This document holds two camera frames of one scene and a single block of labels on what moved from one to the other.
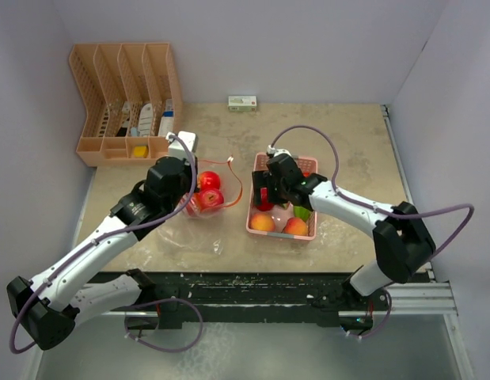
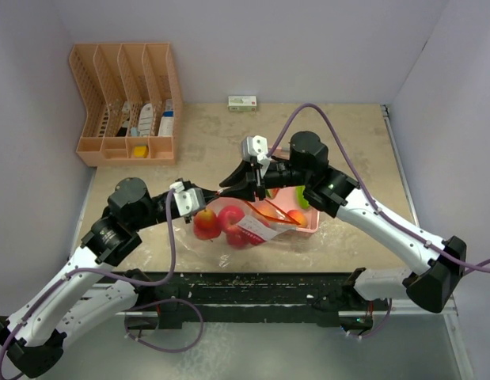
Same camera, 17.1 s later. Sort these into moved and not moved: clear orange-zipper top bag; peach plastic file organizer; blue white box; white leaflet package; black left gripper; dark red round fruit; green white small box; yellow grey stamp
Moved: black left gripper; clear orange-zipper top bag; dark red round fruit
Not moved: green white small box; blue white box; peach plastic file organizer; white leaflet package; yellow grey stamp
